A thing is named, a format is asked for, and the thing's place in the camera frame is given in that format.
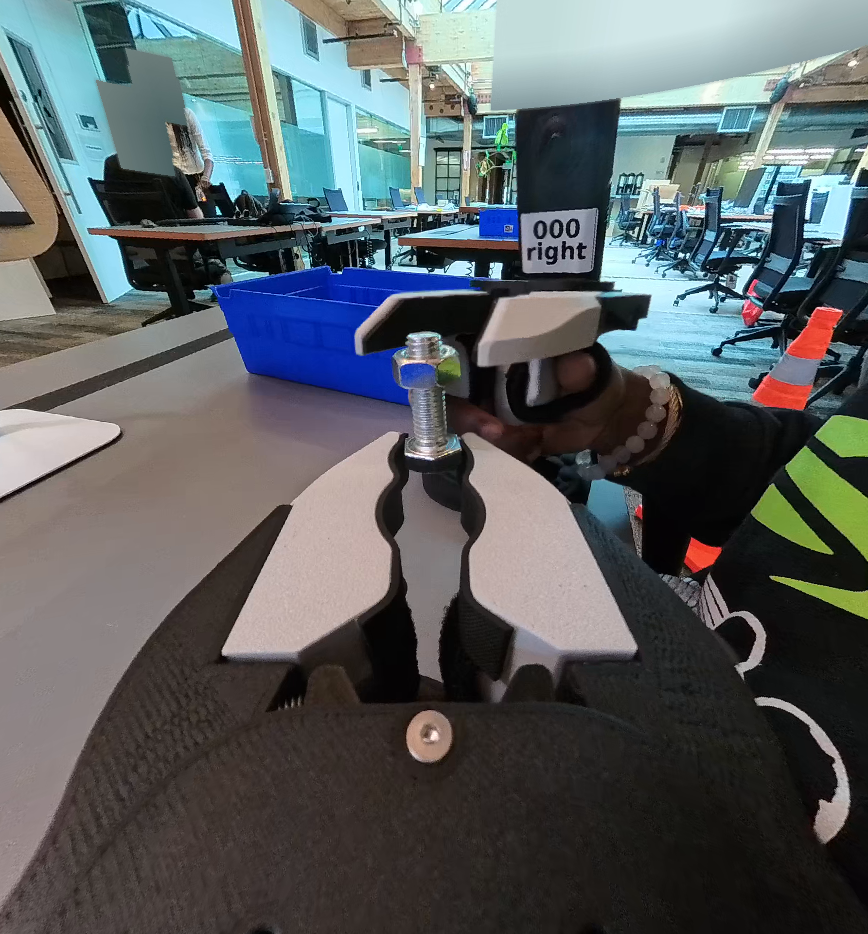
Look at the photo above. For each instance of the person's right forearm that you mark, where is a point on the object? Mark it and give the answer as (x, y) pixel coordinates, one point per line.
(733, 452)

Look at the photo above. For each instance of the black mesh office chair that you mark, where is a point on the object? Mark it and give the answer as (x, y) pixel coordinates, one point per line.
(142, 219)

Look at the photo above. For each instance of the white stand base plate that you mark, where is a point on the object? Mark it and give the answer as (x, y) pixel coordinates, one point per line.
(54, 452)

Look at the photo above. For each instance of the red bag on chair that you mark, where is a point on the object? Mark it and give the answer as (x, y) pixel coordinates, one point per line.
(753, 306)

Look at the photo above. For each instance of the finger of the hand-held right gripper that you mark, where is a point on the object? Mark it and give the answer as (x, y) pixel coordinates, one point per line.
(419, 314)
(536, 325)

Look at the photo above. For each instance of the black backpack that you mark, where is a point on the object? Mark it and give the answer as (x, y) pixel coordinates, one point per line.
(248, 206)

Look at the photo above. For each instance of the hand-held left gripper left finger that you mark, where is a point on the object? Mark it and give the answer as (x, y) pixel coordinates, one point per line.
(317, 576)

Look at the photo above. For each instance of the orange traffic cone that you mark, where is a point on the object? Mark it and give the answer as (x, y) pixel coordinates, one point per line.
(700, 554)
(798, 365)

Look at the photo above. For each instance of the black honeycomb cushion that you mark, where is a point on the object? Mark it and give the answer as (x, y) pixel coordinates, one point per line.
(445, 492)

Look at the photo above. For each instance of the small blue bin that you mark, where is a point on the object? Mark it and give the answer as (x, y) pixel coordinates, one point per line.
(496, 222)

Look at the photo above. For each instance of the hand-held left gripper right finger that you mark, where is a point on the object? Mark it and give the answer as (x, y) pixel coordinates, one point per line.
(550, 584)

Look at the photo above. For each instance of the black hoodie with green print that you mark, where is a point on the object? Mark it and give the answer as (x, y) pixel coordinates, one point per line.
(806, 511)

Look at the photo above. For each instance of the large steel nut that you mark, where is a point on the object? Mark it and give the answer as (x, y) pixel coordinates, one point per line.
(415, 368)

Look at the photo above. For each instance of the person's right hand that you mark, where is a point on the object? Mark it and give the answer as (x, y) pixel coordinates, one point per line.
(587, 430)

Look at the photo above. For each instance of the row of black office chairs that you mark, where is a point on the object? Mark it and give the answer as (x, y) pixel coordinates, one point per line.
(784, 241)

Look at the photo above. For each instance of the blue plastic bin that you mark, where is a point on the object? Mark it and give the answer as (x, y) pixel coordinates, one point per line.
(295, 335)

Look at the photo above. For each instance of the large steel bolt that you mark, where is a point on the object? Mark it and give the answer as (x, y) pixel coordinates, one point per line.
(428, 416)

